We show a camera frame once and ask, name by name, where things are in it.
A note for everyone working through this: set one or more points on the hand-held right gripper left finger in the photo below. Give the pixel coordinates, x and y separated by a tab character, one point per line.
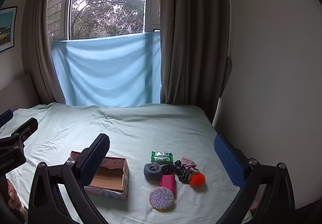
94	163

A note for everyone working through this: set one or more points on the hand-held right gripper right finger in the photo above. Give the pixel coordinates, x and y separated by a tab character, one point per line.
229	161

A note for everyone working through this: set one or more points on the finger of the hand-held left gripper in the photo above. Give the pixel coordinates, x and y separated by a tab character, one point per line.
27	127
6	116

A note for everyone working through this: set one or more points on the pink patterned cardboard box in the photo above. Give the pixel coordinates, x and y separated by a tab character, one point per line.
110	178

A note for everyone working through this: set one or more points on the orange pom-pom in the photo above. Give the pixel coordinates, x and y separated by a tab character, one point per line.
197	180

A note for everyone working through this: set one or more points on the black printed sock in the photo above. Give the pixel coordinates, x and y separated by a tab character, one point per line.
183	175

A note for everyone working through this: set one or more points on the grey fuzzy sock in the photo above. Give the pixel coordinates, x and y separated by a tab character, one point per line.
152	171

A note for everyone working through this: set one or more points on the pink pouch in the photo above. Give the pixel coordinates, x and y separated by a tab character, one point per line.
167	182

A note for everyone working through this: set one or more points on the person's left hand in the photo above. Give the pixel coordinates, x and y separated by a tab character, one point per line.
13	195

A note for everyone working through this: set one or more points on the white headboard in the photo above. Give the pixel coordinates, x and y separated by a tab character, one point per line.
17	93

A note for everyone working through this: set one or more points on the small pink object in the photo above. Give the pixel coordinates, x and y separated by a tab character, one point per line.
255	203

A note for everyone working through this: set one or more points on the bed with mint sheet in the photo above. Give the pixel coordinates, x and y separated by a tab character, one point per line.
140	133

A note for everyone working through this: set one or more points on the black scrunchie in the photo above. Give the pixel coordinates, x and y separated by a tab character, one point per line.
168	169

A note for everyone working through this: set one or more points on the green tissue pack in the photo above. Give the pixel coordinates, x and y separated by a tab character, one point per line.
162	157

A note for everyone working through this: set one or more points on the round glitter compact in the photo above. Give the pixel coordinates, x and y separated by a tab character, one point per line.
161	198

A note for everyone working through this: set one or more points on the beige curtain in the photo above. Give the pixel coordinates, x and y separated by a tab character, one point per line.
193	37
37	37

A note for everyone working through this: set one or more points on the light blue cloth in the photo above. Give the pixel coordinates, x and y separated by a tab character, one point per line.
108	70

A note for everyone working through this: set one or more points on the window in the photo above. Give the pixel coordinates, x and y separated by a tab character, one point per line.
108	2

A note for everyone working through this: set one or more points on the wall poster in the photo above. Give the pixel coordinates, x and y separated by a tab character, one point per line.
6	28

